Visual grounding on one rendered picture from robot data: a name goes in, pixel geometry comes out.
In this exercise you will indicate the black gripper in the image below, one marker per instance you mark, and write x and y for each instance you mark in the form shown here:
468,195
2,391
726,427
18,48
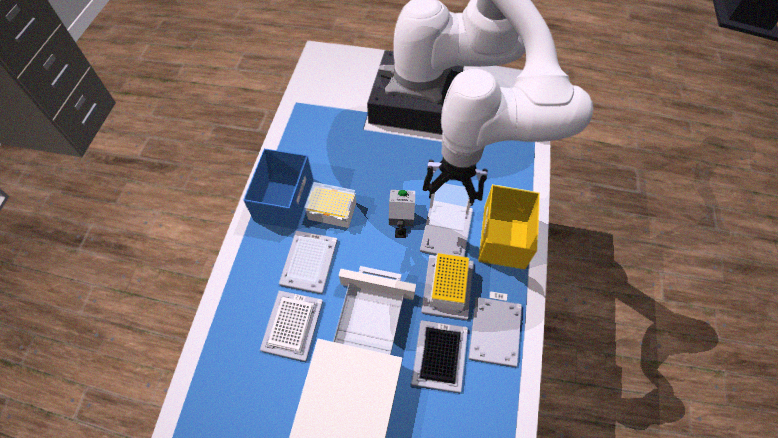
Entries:
460,174

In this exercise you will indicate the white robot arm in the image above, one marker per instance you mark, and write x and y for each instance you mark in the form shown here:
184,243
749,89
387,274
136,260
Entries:
542,105

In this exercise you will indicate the blue bench mat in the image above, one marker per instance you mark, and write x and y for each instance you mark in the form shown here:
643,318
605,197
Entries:
238,391

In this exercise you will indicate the yellow open-top bin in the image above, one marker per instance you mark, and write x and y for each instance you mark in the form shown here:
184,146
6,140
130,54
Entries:
510,227

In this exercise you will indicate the blue open-top bin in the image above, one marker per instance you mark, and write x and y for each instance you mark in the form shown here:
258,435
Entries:
280,178

